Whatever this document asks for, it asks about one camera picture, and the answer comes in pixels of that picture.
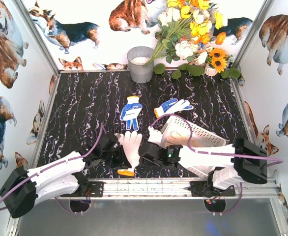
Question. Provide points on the blue dotted glove peace sign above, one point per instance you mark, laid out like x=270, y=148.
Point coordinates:
x=130, y=112

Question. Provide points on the cream glove red cuff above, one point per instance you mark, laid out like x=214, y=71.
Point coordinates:
x=176, y=139

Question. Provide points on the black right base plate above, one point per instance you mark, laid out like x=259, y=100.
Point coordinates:
x=202, y=189

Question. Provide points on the white glove orange cuff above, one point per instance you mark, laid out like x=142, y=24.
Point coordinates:
x=130, y=142

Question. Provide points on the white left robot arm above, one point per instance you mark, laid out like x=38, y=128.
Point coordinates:
x=26, y=188

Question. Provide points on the white perforated storage basket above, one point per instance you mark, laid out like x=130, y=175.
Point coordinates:
x=201, y=136

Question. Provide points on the aluminium front rail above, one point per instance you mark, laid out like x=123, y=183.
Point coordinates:
x=146, y=188

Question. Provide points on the grey metal bucket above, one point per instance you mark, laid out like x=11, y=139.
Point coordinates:
x=140, y=65

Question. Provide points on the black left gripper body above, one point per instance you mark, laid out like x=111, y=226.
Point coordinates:
x=121, y=156

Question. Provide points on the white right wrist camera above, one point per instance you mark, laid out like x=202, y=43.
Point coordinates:
x=155, y=136

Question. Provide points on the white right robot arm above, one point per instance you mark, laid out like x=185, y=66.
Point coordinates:
x=242, y=161

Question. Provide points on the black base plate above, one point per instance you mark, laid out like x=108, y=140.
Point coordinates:
x=95, y=189
x=202, y=189

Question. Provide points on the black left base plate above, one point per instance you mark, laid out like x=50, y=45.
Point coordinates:
x=95, y=189

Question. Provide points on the artificial flower bouquet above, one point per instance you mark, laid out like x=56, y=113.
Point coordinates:
x=185, y=29

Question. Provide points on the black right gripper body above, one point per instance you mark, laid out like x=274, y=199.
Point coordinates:
x=144, y=152

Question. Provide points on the blue dotted glove orange cuff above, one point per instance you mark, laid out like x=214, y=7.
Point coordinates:
x=172, y=106

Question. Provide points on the sunflower pot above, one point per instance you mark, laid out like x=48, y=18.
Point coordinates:
x=218, y=62

